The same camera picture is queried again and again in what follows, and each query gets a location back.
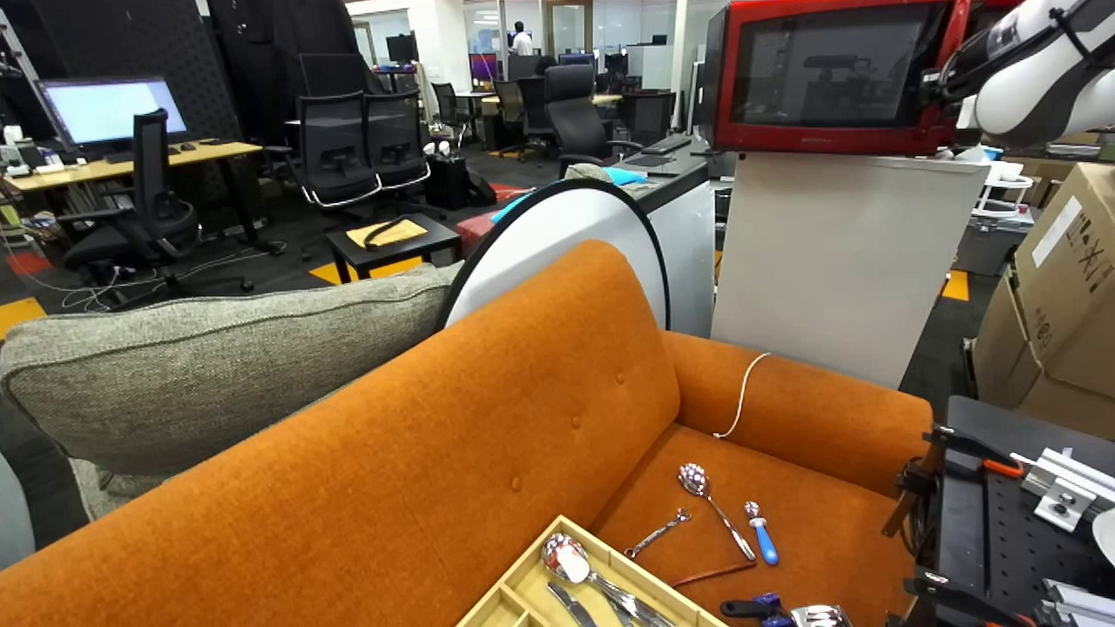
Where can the white cabinet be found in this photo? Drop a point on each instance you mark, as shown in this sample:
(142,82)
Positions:
(838,266)

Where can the black low table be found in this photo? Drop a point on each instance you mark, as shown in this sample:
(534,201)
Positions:
(397,246)

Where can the large lit computer monitor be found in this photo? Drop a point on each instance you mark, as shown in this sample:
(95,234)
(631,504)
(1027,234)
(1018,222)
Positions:
(111,114)

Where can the silver spoon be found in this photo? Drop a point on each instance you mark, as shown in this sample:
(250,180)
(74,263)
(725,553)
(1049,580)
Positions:
(575,564)

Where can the brown cardboard box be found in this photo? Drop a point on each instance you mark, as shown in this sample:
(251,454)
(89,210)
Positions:
(1057,302)

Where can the black mesh office chair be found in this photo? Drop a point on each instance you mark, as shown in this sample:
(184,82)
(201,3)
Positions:
(398,142)
(336,150)

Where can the teal flat item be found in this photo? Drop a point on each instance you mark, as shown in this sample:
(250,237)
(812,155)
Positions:
(625,180)

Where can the black tall-backed chair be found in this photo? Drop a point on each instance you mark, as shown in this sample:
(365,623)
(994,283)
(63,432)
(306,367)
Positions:
(152,197)

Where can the metal spoon with patterned head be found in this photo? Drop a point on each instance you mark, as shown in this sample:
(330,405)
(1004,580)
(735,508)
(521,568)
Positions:
(699,482)

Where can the person in white shirt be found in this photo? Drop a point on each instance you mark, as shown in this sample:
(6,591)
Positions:
(521,41)

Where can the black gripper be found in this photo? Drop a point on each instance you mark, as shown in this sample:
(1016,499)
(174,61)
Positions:
(987,57)

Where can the black perforated mounting stand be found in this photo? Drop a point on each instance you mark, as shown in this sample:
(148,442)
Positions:
(997,543)

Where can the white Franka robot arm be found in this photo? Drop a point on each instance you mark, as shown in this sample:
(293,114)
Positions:
(1048,82)

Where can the dark blue utensil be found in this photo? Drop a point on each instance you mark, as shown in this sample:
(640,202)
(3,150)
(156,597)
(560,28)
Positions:
(755,607)

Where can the thin brown stick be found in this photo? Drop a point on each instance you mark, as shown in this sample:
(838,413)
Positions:
(715,572)

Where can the silver metal bracket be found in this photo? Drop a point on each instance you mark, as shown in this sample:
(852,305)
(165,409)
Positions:
(1066,489)

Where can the wooden cutlery tray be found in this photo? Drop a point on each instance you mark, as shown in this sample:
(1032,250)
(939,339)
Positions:
(525,592)

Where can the grey fabric cushion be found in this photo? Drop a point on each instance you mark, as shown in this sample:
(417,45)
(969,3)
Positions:
(211,369)

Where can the shiny silver utensil head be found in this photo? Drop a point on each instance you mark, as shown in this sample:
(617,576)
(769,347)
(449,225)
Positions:
(824,619)

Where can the wooden office desk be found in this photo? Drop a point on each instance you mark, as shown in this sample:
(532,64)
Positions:
(126,165)

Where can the yellow folder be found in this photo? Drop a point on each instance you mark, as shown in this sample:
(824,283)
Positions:
(387,234)

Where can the orange fabric sofa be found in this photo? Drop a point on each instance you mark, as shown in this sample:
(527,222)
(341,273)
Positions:
(465,439)

